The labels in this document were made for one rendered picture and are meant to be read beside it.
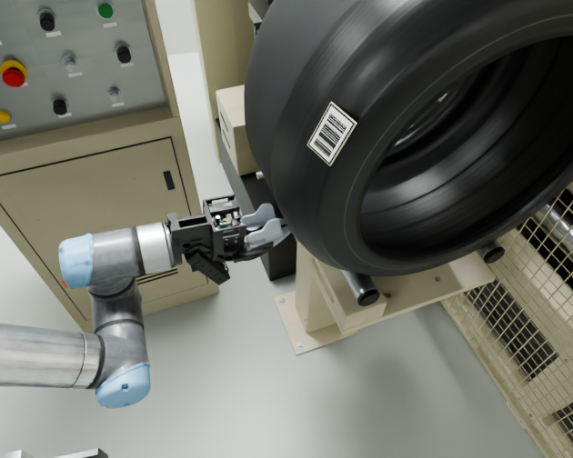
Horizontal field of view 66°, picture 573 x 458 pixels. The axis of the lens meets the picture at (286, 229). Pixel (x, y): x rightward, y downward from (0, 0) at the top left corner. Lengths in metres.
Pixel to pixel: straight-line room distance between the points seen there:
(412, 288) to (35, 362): 0.71
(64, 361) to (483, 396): 1.50
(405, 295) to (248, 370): 0.91
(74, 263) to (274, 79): 0.37
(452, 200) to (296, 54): 0.54
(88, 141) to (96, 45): 0.24
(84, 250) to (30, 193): 0.69
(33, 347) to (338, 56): 0.50
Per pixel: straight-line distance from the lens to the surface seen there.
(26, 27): 1.17
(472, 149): 1.04
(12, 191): 1.36
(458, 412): 1.80
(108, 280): 0.71
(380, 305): 0.89
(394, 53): 0.51
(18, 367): 0.65
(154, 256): 0.68
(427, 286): 1.01
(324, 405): 1.71
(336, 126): 0.51
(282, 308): 1.84
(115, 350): 0.69
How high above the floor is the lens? 1.62
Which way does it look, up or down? 51 degrees down
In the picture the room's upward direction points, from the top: straight up
